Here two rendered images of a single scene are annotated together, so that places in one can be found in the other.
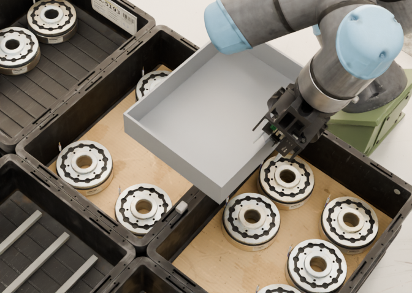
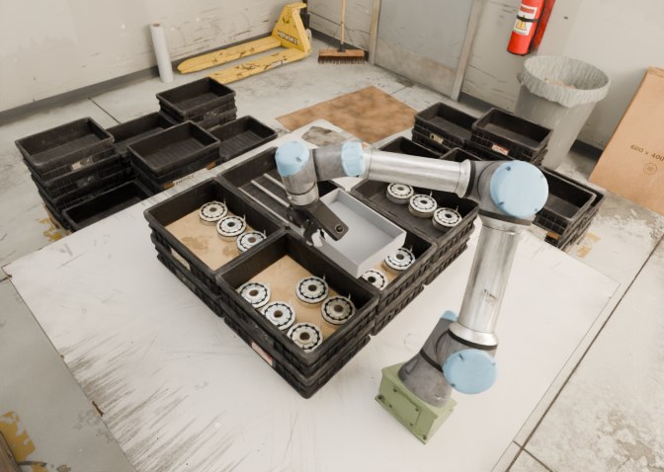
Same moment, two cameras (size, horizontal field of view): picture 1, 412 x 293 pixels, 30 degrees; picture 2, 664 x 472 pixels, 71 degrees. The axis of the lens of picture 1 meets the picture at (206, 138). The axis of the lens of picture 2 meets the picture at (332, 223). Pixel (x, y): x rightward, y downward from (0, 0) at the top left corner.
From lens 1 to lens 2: 1.31 m
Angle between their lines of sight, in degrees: 60
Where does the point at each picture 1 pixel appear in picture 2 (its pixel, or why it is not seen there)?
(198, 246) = (301, 272)
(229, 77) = (373, 239)
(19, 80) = (405, 210)
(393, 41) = (284, 157)
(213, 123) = not seen: hidden behind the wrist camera
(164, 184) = not seen: hidden behind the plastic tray
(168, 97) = (359, 215)
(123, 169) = not seen: hidden behind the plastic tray
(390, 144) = (395, 426)
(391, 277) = (288, 401)
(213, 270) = (287, 275)
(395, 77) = (420, 383)
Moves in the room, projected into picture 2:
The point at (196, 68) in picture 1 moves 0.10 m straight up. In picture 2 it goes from (377, 224) to (381, 198)
